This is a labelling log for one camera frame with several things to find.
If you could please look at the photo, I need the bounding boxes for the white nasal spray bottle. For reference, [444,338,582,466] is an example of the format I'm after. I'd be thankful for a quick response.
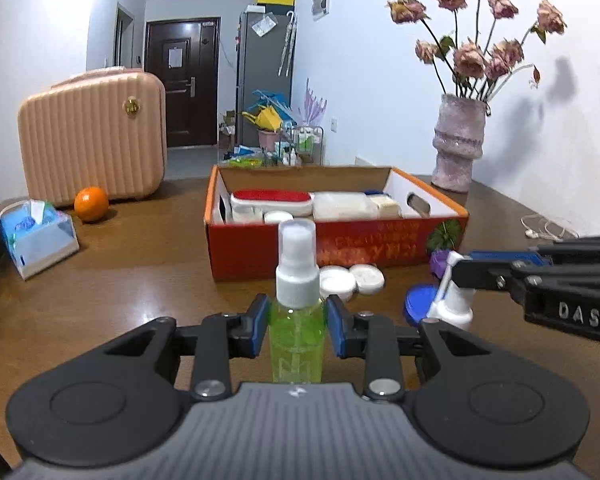
[426,252,475,331]

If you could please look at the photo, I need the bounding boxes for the red and white lint brush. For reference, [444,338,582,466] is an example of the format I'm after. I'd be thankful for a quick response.
[229,188,315,224]

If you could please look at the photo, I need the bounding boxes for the white earphone cable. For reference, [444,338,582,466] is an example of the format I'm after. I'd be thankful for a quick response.
[521,213,579,241]

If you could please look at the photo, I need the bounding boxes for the wire storage trolley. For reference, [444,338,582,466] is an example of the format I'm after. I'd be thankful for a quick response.
[274,125,325,166]

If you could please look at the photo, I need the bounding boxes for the folded white umbrella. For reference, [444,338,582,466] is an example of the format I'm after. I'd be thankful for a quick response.
[278,9,299,77]

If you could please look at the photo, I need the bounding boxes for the purple small container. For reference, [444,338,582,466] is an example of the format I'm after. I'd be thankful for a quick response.
[428,249,461,279]

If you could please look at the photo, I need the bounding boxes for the pink textured vase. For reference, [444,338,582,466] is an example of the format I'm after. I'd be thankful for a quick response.
[430,93,489,194]

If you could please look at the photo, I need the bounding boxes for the red cardboard box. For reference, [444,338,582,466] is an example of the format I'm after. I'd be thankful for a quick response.
[203,163,470,282]

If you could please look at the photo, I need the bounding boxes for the dried pink roses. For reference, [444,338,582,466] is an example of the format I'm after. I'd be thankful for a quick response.
[385,0,569,104]

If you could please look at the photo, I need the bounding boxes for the dark brown entrance door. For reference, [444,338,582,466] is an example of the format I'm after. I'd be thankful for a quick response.
[143,17,222,149]

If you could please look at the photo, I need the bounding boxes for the orange fruit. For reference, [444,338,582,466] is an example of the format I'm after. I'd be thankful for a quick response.
[73,186,110,224]

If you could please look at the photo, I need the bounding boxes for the white plastic bottle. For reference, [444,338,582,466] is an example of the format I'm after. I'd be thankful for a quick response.
[312,191,381,221]

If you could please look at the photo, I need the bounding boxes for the grey side door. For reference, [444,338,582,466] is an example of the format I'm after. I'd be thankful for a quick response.
[113,3,136,69]

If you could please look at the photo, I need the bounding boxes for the grey refrigerator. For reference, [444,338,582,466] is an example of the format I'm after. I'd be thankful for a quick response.
[234,7,297,149]

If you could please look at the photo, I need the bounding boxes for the pink flower pot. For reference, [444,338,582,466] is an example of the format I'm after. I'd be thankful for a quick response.
[257,128,281,152]

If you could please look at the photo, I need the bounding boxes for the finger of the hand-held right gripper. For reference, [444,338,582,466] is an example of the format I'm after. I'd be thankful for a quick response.
[451,256,600,295]
[470,234,600,267]

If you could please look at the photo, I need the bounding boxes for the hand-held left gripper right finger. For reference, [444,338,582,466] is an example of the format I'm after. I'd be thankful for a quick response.
[326,294,501,403]

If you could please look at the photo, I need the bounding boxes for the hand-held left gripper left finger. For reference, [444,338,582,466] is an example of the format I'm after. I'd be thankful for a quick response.
[92,294,272,402]

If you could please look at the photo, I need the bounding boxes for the yellow watering can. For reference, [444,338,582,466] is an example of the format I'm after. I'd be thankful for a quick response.
[240,105,284,132]

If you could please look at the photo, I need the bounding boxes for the green spray bottle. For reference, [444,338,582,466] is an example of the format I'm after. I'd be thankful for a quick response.
[269,218,329,385]

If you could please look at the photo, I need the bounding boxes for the purple feather decoration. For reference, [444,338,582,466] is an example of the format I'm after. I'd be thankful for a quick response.
[299,78,329,129]

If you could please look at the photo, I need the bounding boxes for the pink ribbed suitcase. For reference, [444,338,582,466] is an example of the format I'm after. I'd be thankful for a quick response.
[17,67,169,207]

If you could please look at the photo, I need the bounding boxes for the blue folding rack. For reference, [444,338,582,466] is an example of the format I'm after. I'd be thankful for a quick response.
[252,88,291,116]

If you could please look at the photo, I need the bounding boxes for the paper note in plastic sleeve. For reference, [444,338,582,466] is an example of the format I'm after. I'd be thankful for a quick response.
[251,13,277,37]

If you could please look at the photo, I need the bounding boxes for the blue tissue box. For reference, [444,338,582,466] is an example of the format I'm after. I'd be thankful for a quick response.
[0,198,80,281]

